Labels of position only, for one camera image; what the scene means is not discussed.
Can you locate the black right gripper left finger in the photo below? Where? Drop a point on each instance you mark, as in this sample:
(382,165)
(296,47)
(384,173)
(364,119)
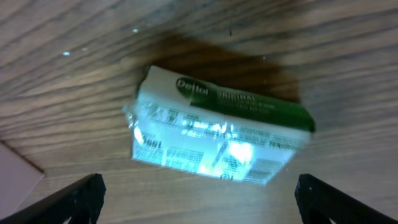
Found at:
(80,202)

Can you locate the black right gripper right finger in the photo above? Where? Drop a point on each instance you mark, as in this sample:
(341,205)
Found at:
(320,203)

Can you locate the Dettol soap bar pack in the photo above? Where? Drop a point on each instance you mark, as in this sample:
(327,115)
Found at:
(194,126)

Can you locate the white cardboard box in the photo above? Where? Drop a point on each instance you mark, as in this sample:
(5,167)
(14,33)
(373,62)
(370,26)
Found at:
(18,178)

